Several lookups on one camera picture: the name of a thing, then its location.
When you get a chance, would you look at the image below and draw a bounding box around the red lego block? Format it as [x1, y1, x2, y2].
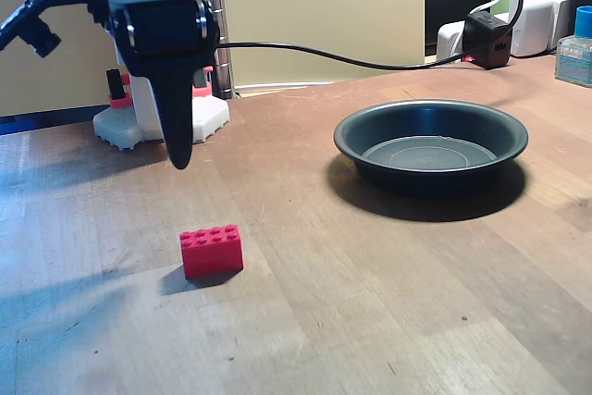
[179, 224, 245, 280]

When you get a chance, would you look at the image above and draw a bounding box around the red and black clamp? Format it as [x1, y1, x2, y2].
[105, 68, 134, 109]
[191, 66, 215, 100]

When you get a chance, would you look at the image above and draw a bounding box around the dark round metal pan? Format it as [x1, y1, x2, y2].
[332, 98, 530, 196]

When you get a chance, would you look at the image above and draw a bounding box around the small white adapter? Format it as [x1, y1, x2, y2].
[436, 19, 468, 63]

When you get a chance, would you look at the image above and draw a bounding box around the black cube power adapter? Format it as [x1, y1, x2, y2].
[463, 9, 513, 71]

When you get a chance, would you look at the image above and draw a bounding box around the white power brick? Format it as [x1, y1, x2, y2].
[508, 0, 577, 57]

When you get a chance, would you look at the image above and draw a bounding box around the clear bottle, blue cap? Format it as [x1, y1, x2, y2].
[553, 5, 592, 89]

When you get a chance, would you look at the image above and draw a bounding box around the black camera on bracket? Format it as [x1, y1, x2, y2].
[0, 0, 110, 58]

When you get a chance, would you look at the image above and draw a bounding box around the thin black cable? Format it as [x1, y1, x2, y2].
[215, 41, 471, 72]

